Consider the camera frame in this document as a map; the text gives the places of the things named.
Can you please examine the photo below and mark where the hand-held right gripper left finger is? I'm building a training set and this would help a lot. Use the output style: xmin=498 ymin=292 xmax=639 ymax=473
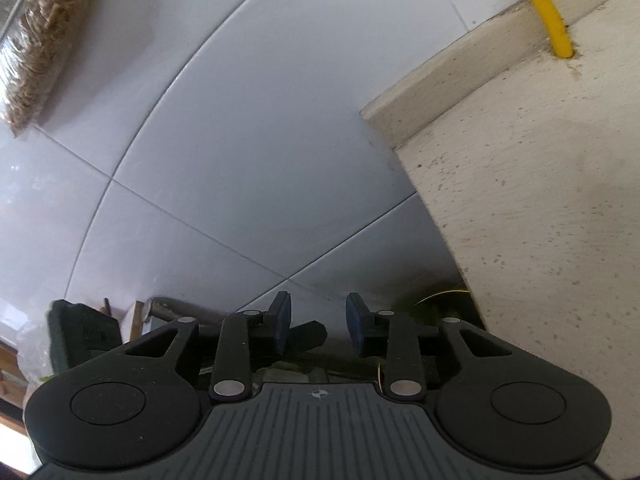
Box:
xmin=107 ymin=291 xmax=292 ymax=403

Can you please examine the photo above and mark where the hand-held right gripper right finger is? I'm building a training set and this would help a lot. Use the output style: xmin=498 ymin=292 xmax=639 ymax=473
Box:
xmin=346 ymin=292 xmax=531 ymax=403

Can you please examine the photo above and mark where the white plastic bag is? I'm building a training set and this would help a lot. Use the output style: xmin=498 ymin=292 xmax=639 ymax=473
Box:
xmin=15 ymin=317 xmax=56 ymax=387

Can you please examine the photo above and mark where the yellow pipe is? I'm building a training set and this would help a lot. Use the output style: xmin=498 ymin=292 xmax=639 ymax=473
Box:
xmin=504 ymin=0 xmax=575 ymax=59

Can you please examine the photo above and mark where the straw brush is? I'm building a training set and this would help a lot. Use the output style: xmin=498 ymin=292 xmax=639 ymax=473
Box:
xmin=0 ymin=0 xmax=108 ymax=136

